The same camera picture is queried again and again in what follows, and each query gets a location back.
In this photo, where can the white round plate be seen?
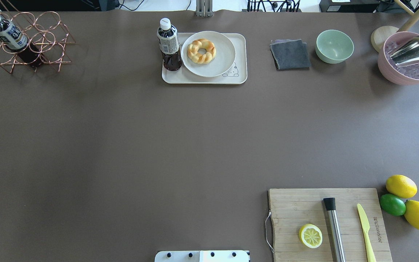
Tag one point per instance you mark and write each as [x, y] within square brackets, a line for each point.
[224, 59]

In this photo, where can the braided glazed donut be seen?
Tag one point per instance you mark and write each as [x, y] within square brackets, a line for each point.
[201, 51]

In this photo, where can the cream rabbit tray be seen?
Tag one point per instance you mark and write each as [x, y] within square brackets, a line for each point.
[237, 74]

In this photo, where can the dark drink bottle on tray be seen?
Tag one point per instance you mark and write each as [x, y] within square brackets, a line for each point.
[167, 35]

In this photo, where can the grey folded cloth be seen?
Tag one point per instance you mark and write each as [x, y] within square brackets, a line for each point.
[290, 54]

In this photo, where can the bamboo cutting board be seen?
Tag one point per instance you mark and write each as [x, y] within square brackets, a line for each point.
[292, 208]

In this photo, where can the steel cylindrical grinder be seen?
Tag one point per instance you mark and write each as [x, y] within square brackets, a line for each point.
[336, 239]

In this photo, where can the half lemon slice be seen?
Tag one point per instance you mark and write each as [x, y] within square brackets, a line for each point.
[310, 235]

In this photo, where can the green bowl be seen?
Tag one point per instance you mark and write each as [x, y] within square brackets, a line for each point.
[334, 46]

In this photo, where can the yellow plastic knife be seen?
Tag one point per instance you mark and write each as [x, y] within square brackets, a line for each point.
[365, 229]

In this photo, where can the wooden mug tree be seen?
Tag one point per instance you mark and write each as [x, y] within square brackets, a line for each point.
[379, 35]

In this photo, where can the green lime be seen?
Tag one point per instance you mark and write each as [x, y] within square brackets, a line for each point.
[392, 204]

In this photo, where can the yellow lemon lower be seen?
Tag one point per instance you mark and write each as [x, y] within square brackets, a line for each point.
[401, 186]

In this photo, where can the pink bowl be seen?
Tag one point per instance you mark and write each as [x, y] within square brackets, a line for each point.
[408, 75]

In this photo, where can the bottle in rack upper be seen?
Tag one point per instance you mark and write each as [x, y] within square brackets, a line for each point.
[19, 43]

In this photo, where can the steel scoop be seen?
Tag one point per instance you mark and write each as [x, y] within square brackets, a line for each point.
[406, 55]

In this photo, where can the aluminium frame post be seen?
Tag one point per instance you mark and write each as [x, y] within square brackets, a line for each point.
[204, 8]

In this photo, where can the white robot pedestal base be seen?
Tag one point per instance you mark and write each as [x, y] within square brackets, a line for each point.
[203, 256]

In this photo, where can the copper wire bottle rack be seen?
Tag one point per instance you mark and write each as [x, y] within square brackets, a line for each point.
[48, 37]

